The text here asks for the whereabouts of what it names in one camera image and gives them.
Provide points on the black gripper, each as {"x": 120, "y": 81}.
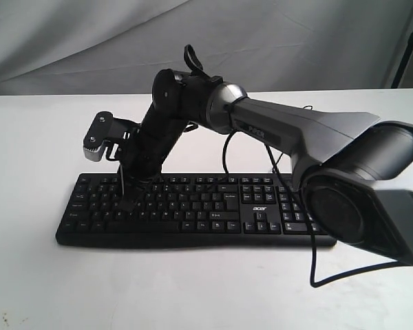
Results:
{"x": 144, "y": 155}

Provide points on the grey backdrop cloth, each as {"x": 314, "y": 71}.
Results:
{"x": 117, "y": 47}

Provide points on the black acer keyboard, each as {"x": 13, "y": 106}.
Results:
{"x": 186, "y": 211}

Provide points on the grey black piper robot arm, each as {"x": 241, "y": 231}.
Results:
{"x": 353, "y": 171}

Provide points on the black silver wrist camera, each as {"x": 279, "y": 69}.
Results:
{"x": 107, "y": 136}

